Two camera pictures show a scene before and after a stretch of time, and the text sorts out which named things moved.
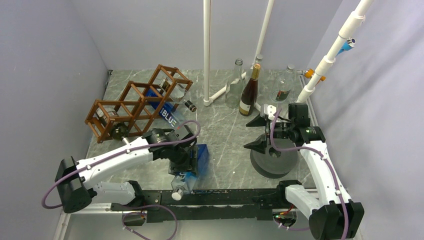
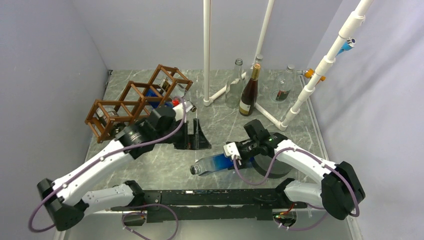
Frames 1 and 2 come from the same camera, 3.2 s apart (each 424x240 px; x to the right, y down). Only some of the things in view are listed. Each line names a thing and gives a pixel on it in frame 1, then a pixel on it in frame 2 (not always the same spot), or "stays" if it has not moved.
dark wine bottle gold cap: [248, 99] stays
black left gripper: [189, 165] -> [196, 141]
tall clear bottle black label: [234, 88] stays
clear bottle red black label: [259, 59] stays
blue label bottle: [183, 183] -> [214, 163]
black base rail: [227, 205] stays
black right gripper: [259, 145] -> [243, 160]
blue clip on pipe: [349, 44] stays
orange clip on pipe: [309, 72] stays
